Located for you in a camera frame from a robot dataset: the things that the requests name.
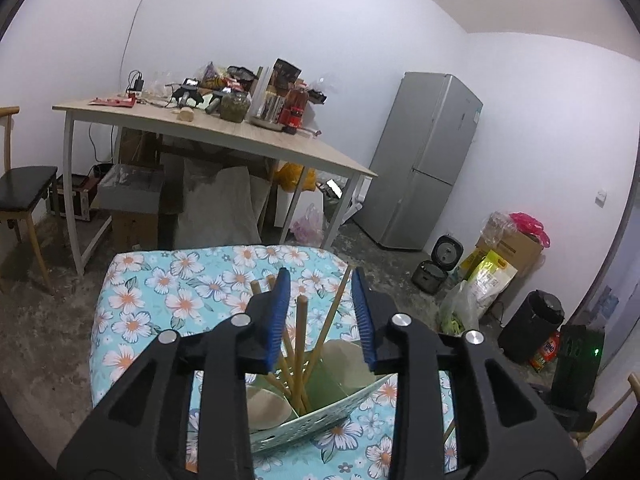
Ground yellow plastic bag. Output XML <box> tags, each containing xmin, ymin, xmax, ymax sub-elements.
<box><xmin>273</xmin><ymin>162</ymin><xmax>319</xmax><ymax>192</ymax></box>

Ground grey sack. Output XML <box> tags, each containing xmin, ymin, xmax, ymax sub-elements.
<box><xmin>174</xmin><ymin>162</ymin><xmax>261</xmax><ymax>251</ymax></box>

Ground dark snack bag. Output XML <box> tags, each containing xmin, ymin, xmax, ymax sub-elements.
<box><xmin>270</xmin><ymin>58</ymin><xmax>302</xmax><ymax>91</ymax></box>

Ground wall cable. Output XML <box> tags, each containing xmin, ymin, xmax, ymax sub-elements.
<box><xmin>120</xmin><ymin>0</ymin><xmax>169</xmax><ymax>92</ymax></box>

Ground clear plastic bag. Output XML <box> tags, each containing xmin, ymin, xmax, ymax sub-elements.
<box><xmin>307</xmin><ymin>74</ymin><xmax>339</xmax><ymax>106</ymax></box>

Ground red small appliance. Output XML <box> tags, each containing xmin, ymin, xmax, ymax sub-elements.
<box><xmin>50</xmin><ymin>173</ymin><xmax>99</xmax><ymax>222</ymax></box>

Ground glass jar green contents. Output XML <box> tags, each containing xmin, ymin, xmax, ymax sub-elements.
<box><xmin>219</xmin><ymin>92</ymin><xmax>251</xmax><ymax>124</ymax></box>

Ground black gadget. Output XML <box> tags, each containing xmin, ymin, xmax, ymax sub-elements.
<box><xmin>172</xmin><ymin>77</ymin><xmax>224</xmax><ymax>114</ymax></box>

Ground black rice cooker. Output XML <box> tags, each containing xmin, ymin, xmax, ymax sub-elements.
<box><xmin>411</xmin><ymin>234</ymin><xmax>464</xmax><ymax>295</ymax></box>

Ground orange snack bag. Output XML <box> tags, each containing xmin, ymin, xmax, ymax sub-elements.
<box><xmin>199</xmin><ymin>61</ymin><xmax>229</xmax><ymax>89</ymax></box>

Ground floral blue tablecloth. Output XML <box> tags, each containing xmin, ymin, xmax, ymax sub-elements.
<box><xmin>91</xmin><ymin>244</ymin><xmax>458</xmax><ymax>480</ymax></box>

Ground grey storage box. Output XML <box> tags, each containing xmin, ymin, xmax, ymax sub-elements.
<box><xmin>97</xmin><ymin>163</ymin><xmax>166</xmax><ymax>216</ymax></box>

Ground wooden chair frame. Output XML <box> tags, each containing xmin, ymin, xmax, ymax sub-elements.
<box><xmin>572</xmin><ymin>372</ymin><xmax>640</xmax><ymax>444</ymax></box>

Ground red oil bottle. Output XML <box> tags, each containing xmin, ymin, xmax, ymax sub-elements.
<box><xmin>279</xmin><ymin>87</ymin><xmax>309</xmax><ymax>129</ymax></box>

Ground light pink plastic bag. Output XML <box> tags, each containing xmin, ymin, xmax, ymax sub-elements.
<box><xmin>290</xmin><ymin>203</ymin><xmax>326</xmax><ymax>244</ymax></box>

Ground wooden chair black seat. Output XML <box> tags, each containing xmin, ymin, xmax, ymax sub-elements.
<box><xmin>0</xmin><ymin>106</ymin><xmax>60</xmax><ymax>295</ymax></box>

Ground green utensil holder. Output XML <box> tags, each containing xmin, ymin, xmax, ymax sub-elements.
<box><xmin>247</xmin><ymin>337</ymin><xmax>401</xmax><ymax>456</ymax></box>

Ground clear plastic roll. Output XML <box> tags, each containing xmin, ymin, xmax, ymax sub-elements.
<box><xmin>251</xmin><ymin>65</ymin><xmax>274</xmax><ymax>119</ymax></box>

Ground cream round spoon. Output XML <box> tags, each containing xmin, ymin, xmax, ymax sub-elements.
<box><xmin>320</xmin><ymin>339</ymin><xmax>376</xmax><ymax>387</ymax></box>
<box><xmin>249</xmin><ymin>386</ymin><xmax>292</xmax><ymax>434</ymax></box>

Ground cardboard box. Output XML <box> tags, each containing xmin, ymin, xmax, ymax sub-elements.
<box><xmin>475</xmin><ymin>224</ymin><xmax>546</xmax><ymax>281</ymax></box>

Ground silver refrigerator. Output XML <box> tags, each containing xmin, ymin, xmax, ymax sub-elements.
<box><xmin>352</xmin><ymin>71</ymin><xmax>484</xmax><ymax>252</ymax></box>

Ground black cylindrical bin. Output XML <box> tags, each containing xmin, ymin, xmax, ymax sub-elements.
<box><xmin>499</xmin><ymin>289</ymin><xmax>566</xmax><ymax>364</ymax></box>

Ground yellow rice bag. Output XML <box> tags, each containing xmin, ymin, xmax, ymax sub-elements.
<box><xmin>457</xmin><ymin>248</ymin><xmax>519</xmax><ymax>319</ymax></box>

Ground red detergent bag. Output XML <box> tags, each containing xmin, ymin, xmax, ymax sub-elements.
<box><xmin>530</xmin><ymin>332</ymin><xmax>561</xmax><ymax>374</ymax></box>

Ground wooden table white legs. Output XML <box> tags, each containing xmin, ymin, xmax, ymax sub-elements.
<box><xmin>52</xmin><ymin>96</ymin><xmax>379</xmax><ymax>277</ymax></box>

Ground translucent bag of greens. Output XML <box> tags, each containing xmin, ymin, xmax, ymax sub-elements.
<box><xmin>438</xmin><ymin>280</ymin><xmax>482</xmax><ymax>337</ymax></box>

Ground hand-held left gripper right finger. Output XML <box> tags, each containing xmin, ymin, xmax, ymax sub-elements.
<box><xmin>350</xmin><ymin>267</ymin><xmax>586</xmax><ymax>480</ymax></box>

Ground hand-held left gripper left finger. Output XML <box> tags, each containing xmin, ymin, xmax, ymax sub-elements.
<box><xmin>57</xmin><ymin>267</ymin><xmax>292</xmax><ymax>480</ymax></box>

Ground red flat package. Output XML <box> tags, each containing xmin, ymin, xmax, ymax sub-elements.
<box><xmin>88</xmin><ymin>95</ymin><xmax>139</xmax><ymax>110</ymax></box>

